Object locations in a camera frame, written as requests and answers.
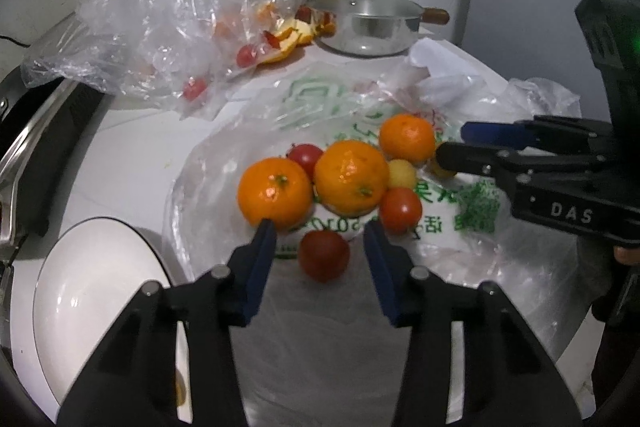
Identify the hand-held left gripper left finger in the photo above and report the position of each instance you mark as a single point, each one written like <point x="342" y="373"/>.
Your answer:
<point x="260" y="267"/>

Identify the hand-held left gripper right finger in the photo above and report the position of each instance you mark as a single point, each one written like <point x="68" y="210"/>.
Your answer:
<point x="382" y="267"/>

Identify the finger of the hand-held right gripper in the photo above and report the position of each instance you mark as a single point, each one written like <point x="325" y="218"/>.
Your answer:
<point x="467" y="159"/>
<point x="487" y="134"/>

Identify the yellow cherry tomato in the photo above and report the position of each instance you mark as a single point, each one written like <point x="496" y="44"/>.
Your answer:
<point x="401" y="173"/>
<point x="443" y="172"/>

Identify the red cherry tomato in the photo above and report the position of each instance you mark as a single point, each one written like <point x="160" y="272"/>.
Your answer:
<point x="400" y="209"/>
<point x="305" y="157"/>
<point x="324" y="255"/>

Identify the orange mandarin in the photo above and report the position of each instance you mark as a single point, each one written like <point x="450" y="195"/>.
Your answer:
<point x="407" y="138"/>
<point x="351" y="177"/>
<point x="275" y="192"/>

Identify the white plate with dark rim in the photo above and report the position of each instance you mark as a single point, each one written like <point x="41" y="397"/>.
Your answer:
<point x="100" y="287"/>

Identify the person's right hand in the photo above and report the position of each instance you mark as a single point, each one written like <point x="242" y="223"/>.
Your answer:
<point x="626" y="255"/>

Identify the white printed plastic bag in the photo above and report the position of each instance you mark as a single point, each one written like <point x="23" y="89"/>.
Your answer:
<point x="320" y="357"/>

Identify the small red tomato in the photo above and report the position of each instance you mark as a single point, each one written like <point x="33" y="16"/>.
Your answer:
<point x="246" y="55"/>
<point x="195" y="89"/>
<point x="272" y="39"/>

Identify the orange peel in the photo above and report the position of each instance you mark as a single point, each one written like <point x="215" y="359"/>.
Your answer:
<point x="295" y="34"/>

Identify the clear crumpled plastic bag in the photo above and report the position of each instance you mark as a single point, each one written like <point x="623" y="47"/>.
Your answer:
<point x="150" y="7"/>

